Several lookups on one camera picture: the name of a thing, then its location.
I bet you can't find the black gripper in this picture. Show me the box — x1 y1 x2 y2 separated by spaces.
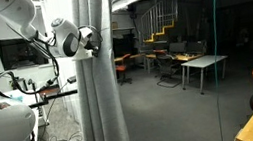
86 36 103 59

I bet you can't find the grey woven fabric curtain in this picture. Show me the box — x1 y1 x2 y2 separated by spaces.
62 0 136 141

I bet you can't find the black office chair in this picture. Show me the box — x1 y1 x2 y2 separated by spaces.
152 52 185 91

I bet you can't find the black computer monitor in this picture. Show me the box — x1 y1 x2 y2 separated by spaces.
185 39 207 56
167 39 190 56

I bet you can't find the long wooden computer desk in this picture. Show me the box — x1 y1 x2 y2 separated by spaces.
143 44 205 75

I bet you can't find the white rectangular table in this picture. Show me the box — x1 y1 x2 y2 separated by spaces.
177 51 235 98

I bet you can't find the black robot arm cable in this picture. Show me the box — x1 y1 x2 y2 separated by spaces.
0 23 110 100

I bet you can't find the black camera boom stand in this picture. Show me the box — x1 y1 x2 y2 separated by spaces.
24 74 82 110

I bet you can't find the metal staircase yellow stringer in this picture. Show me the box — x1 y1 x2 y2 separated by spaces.
135 0 185 45

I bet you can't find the dark wall window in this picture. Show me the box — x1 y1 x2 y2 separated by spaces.
0 32 51 73

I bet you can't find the green hanging cable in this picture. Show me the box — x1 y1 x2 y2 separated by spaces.
199 0 243 141

